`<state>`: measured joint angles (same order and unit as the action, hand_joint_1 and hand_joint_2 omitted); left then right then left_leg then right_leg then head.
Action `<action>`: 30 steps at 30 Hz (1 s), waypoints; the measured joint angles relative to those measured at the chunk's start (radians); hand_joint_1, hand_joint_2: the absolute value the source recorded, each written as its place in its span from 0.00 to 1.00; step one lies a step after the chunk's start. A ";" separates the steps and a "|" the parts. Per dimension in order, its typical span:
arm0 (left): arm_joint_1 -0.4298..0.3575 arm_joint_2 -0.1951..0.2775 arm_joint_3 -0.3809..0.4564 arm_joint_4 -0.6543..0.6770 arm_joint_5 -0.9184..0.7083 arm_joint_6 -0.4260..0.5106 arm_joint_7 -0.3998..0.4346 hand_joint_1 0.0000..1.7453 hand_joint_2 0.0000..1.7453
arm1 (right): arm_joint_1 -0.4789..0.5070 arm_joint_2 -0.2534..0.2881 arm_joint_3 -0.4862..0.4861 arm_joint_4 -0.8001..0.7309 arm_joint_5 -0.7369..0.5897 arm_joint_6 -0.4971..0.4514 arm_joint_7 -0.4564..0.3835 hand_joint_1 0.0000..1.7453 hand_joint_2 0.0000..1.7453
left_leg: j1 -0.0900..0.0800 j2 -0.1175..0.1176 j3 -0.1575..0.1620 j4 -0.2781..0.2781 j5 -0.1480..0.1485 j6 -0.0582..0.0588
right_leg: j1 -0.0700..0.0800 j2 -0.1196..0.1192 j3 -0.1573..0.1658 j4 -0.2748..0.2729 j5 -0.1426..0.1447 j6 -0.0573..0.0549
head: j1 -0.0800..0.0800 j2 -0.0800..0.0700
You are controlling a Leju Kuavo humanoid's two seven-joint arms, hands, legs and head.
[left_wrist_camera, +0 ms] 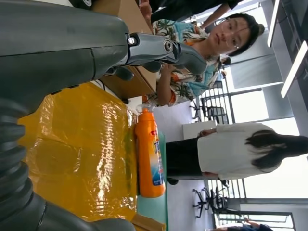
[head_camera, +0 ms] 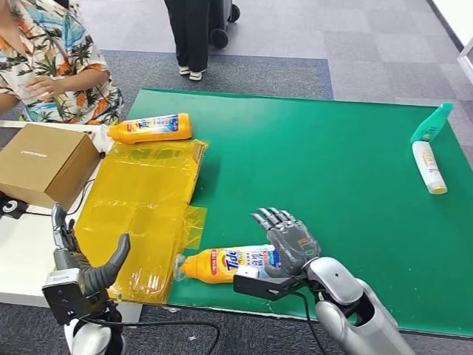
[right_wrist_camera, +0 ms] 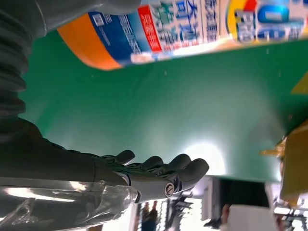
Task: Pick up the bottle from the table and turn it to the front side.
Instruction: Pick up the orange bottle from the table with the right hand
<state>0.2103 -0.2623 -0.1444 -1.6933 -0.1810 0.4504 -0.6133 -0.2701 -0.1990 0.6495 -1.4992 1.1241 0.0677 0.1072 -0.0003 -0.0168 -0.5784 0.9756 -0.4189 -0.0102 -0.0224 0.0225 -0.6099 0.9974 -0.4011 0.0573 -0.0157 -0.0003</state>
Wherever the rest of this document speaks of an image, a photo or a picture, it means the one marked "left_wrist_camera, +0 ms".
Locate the black office chair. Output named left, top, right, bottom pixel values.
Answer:
left=189, top=95, right=229, bottom=125
left=192, top=187, right=229, bottom=219

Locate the white ceiling light panel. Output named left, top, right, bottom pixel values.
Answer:
left=267, top=0, right=281, bottom=49
left=280, top=40, right=308, bottom=99

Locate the person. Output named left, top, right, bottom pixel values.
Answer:
left=165, top=122, right=308, bottom=186
left=211, top=218, right=273, bottom=231
left=139, top=0, right=244, bottom=24
left=142, top=13, right=265, bottom=108

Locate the thin black table cable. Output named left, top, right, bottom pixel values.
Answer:
left=92, top=79, right=106, bottom=93

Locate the orange detergent bottle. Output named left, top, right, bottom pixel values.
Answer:
left=134, top=104, right=166, bottom=199

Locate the yellow plastic wrapped flat box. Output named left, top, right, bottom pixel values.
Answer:
left=18, top=82, right=166, bottom=231

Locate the brown cardboard box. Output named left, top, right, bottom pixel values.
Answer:
left=92, top=0, right=157, bottom=100

